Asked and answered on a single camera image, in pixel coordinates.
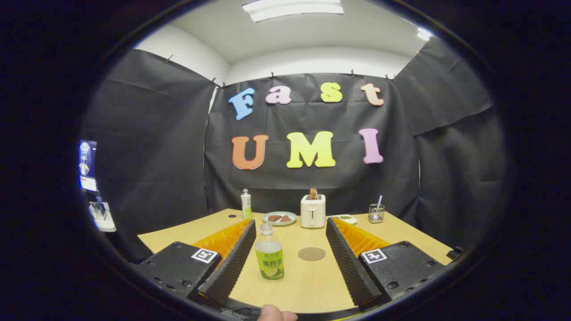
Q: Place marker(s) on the brown toast slice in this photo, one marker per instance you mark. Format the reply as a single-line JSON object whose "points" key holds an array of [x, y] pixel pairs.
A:
{"points": [[313, 194]]}

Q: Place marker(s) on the wooden table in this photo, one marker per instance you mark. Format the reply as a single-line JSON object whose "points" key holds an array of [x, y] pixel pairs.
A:
{"points": [[303, 287]]}

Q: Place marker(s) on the blue wall poster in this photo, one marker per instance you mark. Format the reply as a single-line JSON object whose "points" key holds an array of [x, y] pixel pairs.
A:
{"points": [[87, 165]]}

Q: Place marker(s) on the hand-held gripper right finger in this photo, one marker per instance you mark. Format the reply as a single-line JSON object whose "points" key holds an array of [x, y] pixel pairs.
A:
{"points": [[350, 267]]}

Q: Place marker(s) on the white toaster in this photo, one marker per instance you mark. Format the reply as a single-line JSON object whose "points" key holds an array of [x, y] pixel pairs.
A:
{"points": [[312, 214]]}

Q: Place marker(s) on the round brown coaster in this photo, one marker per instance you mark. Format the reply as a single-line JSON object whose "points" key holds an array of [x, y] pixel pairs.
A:
{"points": [[312, 254]]}

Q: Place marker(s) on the black table edge clamp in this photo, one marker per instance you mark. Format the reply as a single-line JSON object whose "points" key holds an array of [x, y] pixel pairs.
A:
{"points": [[455, 253]]}

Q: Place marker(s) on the green label juice bottle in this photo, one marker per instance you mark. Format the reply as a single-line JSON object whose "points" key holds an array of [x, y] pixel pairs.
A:
{"points": [[270, 264]]}

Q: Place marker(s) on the small ceiling light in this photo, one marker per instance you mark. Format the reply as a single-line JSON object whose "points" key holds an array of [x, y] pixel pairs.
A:
{"points": [[424, 34]]}

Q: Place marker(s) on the large ceiling light panel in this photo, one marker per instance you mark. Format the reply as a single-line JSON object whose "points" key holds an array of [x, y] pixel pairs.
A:
{"points": [[294, 9]]}

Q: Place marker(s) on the white side stand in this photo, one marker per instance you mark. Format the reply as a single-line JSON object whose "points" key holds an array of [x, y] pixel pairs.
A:
{"points": [[103, 220]]}

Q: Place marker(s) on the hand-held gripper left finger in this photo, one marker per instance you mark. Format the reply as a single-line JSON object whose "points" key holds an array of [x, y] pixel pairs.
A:
{"points": [[232, 267]]}

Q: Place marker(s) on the brown bread piece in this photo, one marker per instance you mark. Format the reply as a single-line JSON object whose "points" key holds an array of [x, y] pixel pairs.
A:
{"points": [[286, 219], [275, 218]]}

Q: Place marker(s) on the pale green plate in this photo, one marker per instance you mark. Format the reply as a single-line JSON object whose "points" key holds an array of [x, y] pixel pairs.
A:
{"points": [[279, 223]]}

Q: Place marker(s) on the white divided tray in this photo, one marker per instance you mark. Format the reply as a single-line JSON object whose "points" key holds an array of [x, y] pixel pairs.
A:
{"points": [[345, 219]]}

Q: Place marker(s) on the small white green bottle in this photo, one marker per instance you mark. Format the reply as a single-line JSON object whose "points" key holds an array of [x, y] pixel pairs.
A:
{"points": [[246, 207]]}

